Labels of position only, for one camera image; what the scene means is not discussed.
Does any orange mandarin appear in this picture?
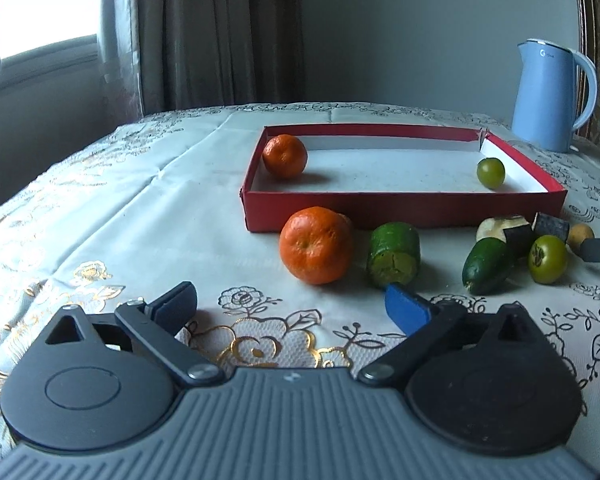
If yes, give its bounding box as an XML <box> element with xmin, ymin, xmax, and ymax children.
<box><xmin>279</xmin><ymin>206</ymin><xmax>355</xmax><ymax>286</ymax></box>
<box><xmin>262</xmin><ymin>134</ymin><xmax>308</xmax><ymax>180</ymax></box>

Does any small tan longan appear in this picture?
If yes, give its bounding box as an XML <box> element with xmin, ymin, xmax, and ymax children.
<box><xmin>566</xmin><ymin>223</ymin><xmax>596</xmax><ymax>255</ymax></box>

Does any red cardboard box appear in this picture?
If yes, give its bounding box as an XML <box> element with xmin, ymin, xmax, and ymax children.
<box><xmin>240</xmin><ymin>124</ymin><xmax>568</xmax><ymax>233</ymax></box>

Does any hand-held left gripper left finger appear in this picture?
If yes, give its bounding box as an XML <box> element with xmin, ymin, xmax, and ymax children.
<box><xmin>44</xmin><ymin>281</ymin><xmax>226</xmax><ymax>388</ymax></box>

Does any sheer white curtain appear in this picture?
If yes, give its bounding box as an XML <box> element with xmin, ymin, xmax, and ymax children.
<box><xmin>100</xmin><ymin>0</ymin><xmax>148</xmax><ymax>121</ymax></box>

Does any cream-coloured cut piece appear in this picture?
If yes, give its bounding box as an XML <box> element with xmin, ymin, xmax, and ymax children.
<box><xmin>476</xmin><ymin>215</ymin><xmax>531</xmax><ymax>242</ymax></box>

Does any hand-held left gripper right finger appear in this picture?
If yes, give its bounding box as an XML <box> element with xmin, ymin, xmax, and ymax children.
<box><xmin>357</xmin><ymin>282</ymin><xmax>553</xmax><ymax>388</ymax></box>

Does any brown curtain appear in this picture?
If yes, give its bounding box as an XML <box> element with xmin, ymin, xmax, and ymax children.
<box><xmin>135</xmin><ymin>0</ymin><xmax>306</xmax><ymax>116</ymax></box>

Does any small whole green cucumber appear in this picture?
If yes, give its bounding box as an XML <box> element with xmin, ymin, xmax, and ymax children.
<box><xmin>461</xmin><ymin>236</ymin><xmax>518</xmax><ymax>296</ymax></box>

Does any light blue electric kettle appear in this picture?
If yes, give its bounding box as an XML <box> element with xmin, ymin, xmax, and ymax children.
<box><xmin>511</xmin><ymin>37</ymin><xmax>599</xmax><ymax>153</ymax></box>

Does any green tomato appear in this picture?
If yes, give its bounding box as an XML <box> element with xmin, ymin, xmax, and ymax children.
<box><xmin>527</xmin><ymin>234</ymin><xmax>569</xmax><ymax>284</ymax></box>
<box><xmin>476</xmin><ymin>157</ymin><xmax>506</xmax><ymax>190</ymax></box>

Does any window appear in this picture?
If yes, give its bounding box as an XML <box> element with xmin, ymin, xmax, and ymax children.
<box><xmin>0</xmin><ymin>0</ymin><xmax>101</xmax><ymax>96</ymax></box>

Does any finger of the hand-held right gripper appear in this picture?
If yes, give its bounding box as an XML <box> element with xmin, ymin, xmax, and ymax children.
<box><xmin>532</xmin><ymin>212</ymin><xmax>600</xmax><ymax>267</ymax></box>
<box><xmin>504</xmin><ymin>227</ymin><xmax>532</xmax><ymax>260</ymax></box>

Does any cut green cucumber piece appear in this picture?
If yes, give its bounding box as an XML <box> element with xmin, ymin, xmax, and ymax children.
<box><xmin>366</xmin><ymin>221</ymin><xmax>422</xmax><ymax>290</ymax></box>

